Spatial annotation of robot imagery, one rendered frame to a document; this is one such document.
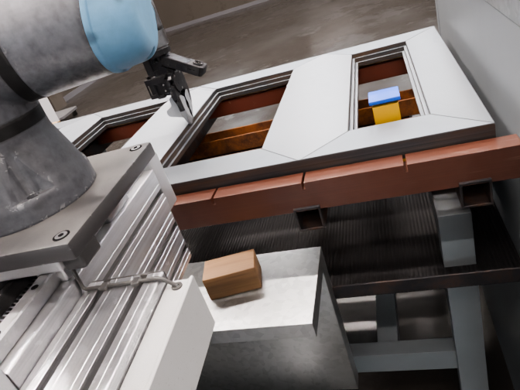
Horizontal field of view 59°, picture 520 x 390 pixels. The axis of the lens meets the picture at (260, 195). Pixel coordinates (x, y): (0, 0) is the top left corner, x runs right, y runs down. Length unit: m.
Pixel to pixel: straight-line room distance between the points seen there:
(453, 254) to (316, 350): 0.35
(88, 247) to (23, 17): 0.22
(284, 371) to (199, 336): 0.66
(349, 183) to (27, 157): 0.53
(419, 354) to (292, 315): 0.49
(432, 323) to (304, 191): 0.93
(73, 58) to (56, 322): 0.25
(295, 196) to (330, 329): 0.31
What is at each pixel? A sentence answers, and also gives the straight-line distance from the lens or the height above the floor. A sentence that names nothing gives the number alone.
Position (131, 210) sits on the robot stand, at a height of 0.97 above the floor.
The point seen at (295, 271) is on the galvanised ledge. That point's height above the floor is 0.68.
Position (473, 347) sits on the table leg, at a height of 0.31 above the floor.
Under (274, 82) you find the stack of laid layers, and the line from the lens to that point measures 1.50.
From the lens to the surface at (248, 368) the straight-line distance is 1.15.
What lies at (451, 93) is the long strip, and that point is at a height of 0.85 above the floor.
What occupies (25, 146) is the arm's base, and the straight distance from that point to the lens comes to 0.53.
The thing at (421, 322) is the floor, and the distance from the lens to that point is 1.68.
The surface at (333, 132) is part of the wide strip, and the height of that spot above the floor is 0.85.
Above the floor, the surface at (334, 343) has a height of 0.45.
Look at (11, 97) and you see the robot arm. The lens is 0.52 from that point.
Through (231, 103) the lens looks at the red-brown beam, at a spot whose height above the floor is 0.79.
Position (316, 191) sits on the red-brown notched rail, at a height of 0.80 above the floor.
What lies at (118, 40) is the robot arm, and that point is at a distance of 0.47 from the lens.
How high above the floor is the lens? 1.21
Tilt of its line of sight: 27 degrees down
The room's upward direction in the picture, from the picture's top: 19 degrees counter-clockwise
